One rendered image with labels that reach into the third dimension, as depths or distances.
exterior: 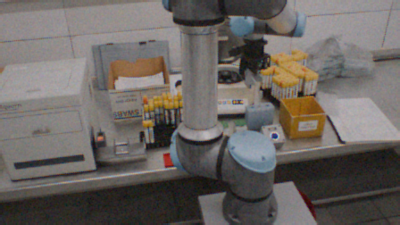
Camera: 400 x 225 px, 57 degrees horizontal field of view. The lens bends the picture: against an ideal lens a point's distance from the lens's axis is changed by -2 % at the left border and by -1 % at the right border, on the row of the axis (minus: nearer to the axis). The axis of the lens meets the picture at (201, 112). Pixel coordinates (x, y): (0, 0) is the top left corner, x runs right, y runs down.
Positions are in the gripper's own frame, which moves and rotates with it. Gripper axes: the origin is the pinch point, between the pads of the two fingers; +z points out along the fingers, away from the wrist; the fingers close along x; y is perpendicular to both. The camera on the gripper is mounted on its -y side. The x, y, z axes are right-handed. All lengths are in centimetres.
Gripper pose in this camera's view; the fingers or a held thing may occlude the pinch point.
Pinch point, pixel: (248, 85)
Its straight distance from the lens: 142.6
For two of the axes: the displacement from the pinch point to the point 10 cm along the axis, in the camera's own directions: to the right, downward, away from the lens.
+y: 6.4, 4.0, -6.6
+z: 0.6, 8.2, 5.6
